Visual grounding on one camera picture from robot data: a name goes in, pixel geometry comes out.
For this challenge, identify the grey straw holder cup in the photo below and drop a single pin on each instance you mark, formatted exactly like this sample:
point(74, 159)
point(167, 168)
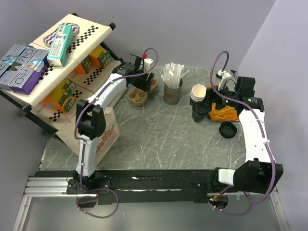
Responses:
point(172, 96)

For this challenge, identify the white wrapped straws bundle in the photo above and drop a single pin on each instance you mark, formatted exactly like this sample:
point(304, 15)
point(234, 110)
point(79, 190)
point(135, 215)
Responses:
point(172, 74)

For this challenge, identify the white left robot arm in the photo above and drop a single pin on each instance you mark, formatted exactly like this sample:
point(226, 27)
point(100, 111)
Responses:
point(90, 120)

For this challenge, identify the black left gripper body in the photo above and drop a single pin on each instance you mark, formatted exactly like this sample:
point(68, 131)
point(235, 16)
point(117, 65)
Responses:
point(140, 81)

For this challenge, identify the orange green box lower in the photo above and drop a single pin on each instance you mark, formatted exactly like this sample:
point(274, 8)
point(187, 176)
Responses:
point(61, 98)

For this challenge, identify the brown cardboard cup carrier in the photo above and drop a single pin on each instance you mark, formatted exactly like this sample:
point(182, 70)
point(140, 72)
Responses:
point(138, 97)

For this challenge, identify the orange potato chips bag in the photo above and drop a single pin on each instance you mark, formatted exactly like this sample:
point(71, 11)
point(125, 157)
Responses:
point(219, 112)

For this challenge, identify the brown paper takeout bag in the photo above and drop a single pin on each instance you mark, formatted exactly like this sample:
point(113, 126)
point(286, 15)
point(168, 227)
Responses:
point(106, 141)

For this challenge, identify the orange green box upper left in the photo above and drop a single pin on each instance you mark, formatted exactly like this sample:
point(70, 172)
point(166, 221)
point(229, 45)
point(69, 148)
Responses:
point(84, 66)

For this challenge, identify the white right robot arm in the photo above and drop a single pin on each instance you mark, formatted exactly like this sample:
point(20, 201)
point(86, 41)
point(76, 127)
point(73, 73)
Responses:
point(260, 172)

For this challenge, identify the teal product box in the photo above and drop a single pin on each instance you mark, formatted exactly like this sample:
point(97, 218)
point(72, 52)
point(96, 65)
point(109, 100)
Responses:
point(57, 55)

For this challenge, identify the stack of paper cups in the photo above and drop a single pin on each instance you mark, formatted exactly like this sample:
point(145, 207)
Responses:
point(198, 93)

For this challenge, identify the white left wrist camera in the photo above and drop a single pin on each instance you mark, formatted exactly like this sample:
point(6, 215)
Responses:
point(146, 63)

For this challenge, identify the cream tiered display shelf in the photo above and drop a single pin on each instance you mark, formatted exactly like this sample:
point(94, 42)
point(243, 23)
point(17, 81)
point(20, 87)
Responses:
point(90, 36)

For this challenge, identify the silver R+O box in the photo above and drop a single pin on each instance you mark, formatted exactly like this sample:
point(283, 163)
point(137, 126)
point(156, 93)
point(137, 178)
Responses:
point(10, 64)

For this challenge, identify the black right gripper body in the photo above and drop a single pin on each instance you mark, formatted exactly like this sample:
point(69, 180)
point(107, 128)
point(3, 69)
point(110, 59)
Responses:
point(221, 102)

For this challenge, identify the purple R+O box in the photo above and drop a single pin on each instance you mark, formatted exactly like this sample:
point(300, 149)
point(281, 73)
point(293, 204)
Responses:
point(31, 73)

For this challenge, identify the black paper coffee cup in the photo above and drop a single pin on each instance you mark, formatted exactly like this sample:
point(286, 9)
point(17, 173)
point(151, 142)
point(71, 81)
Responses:
point(198, 116)

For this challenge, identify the orange green box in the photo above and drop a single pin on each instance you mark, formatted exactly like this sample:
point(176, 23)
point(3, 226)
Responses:
point(84, 66)
point(100, 57)
point(61, 98)

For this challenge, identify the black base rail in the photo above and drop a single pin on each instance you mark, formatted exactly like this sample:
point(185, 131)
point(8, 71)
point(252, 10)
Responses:
point(144, 186)

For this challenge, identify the orange green box upper right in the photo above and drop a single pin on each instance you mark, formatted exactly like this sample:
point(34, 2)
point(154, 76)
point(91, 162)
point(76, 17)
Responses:
point(100, 57)

